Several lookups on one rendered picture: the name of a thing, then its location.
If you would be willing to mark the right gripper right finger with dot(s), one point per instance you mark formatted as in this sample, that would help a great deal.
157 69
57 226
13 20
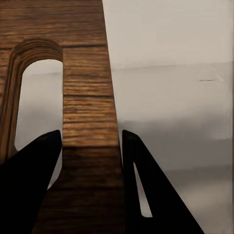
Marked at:
170 214

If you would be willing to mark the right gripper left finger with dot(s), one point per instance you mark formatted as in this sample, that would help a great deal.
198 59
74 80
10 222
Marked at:
24 180

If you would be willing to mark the cutting board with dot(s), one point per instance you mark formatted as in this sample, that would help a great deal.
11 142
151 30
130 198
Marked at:
88 196

